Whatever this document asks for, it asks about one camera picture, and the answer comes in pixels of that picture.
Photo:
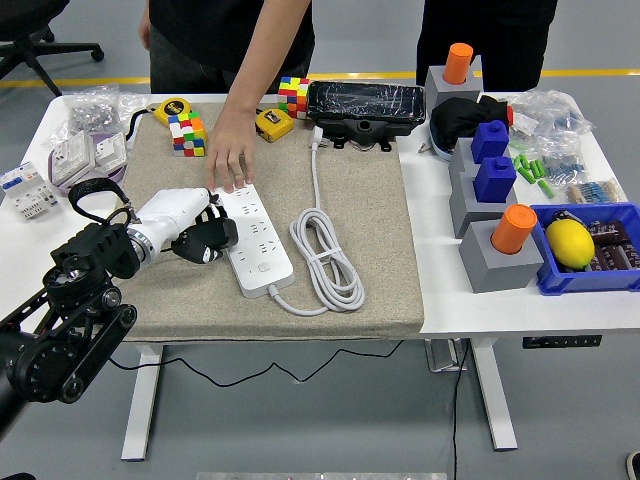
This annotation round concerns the person's left hand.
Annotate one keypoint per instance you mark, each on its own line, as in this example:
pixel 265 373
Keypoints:
pixel 232 150

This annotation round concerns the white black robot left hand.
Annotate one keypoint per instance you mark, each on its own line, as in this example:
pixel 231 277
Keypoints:
pixel 172 212

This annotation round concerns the black plug adapter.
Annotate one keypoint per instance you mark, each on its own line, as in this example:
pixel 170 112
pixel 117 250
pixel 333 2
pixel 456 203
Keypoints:
pixel 227 232

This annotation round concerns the white power strip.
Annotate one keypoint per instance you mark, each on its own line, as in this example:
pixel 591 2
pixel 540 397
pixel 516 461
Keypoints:
pixel 260 270

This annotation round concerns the person's right forearm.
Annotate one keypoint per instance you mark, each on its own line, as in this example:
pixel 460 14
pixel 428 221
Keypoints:
pixel 144 30

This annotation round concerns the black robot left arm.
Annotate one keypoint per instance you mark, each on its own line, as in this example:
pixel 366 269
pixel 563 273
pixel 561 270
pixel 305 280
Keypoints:
pixel 50 360

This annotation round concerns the person's left forearm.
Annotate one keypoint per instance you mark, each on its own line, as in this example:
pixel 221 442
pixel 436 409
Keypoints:
pixel 270 45

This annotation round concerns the colourful twisted puzzle cube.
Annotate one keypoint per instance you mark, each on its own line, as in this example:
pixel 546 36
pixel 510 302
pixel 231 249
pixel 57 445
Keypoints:
pixel 189 135

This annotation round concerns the yellow tape measure silver clip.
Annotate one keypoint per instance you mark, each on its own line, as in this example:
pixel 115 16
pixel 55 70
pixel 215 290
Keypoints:
pixel 275 125

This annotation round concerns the yellow tape measure black label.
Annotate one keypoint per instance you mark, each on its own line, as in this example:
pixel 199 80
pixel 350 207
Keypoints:
pixel 172 109

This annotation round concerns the purple plastic tray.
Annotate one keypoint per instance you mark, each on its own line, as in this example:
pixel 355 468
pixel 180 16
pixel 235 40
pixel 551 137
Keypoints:
pixel 56 177

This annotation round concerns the person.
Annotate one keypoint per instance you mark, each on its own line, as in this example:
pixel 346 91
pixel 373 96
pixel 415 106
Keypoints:
pixel 200 30
pixel 490 30

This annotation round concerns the clear bag of screws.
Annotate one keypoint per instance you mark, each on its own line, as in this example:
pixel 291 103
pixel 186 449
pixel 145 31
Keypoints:
pixel 90 112

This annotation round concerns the grey-brown fabric mat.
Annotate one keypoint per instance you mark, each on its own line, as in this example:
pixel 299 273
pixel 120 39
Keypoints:
pixel 350 225

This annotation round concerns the black device wrapped in film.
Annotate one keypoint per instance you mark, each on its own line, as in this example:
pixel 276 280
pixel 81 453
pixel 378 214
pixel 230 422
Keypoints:
pixel 365 105

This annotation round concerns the white circuit breaker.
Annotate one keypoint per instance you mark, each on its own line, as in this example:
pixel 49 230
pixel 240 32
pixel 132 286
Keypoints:
pixel 30 197

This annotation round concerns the white blue curved object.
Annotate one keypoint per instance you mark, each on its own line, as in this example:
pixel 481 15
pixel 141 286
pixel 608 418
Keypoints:
pixel 442 150

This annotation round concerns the black cloth bundle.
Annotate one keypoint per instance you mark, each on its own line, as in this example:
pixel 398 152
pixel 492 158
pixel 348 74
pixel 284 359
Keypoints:
pixel 455 120

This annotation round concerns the grey block round hole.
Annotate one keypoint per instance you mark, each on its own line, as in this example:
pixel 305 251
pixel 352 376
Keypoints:
pixel 495 272
pixel 450 92

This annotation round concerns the orange cylinder peg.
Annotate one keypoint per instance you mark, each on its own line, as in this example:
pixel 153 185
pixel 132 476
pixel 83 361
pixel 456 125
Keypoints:
pixel 457 62
pixel 512 230

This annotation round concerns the black office chair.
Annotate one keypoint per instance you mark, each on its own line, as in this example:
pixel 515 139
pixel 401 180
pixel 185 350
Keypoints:
pixel 30 15

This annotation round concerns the blue square peg block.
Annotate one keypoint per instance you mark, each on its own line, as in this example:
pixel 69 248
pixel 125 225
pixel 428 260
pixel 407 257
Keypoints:
pixel 494 180
pixel 489 142

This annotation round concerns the small red object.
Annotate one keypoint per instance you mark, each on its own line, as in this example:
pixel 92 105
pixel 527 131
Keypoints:
pixel 510 116

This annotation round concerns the white table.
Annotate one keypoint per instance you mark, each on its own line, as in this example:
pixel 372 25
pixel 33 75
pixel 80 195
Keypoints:
pixel 475 315

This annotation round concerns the large clear plastic bag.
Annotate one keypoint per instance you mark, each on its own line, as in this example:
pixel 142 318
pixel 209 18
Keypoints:
pixel 550 115

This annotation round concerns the clear bag blue components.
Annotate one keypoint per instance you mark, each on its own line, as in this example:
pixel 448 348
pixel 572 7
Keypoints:
pixel 562 167

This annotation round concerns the small black yellow tool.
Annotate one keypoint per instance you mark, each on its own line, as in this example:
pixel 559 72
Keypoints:
pixel 562 216

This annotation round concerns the yellow lemon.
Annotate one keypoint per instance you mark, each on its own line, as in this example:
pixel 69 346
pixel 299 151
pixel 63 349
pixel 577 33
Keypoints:
pixel 570 242

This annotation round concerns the clear bag of resistors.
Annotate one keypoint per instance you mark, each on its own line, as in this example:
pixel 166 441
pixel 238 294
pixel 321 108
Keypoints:
pixel 595 191

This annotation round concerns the blue plastic bin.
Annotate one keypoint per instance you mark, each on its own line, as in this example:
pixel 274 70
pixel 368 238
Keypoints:
pixel 575 282

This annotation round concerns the black table control panel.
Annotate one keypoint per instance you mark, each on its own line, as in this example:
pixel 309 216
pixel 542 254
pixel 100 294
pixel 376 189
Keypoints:
pixel 562 342

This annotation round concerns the dark brown capacitors pile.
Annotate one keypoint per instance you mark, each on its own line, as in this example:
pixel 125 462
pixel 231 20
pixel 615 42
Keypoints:
pixel 615 250

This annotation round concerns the black white shoe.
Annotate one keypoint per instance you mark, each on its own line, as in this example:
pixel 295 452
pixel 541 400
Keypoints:
pixel 632 465

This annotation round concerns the white wall socket panel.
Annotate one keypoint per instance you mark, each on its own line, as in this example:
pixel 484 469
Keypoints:
pixel 107 150
pixel 72 157

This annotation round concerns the green plastic wall anchor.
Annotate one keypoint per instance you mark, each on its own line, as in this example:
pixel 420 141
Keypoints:
pixel 537 167
pixel 527 173
pixel 546 189
pixel 520 162
pixel 517 145

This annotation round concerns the silver metal bracket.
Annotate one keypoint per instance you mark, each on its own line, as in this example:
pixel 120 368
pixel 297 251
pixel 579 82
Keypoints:
pixel 442 356

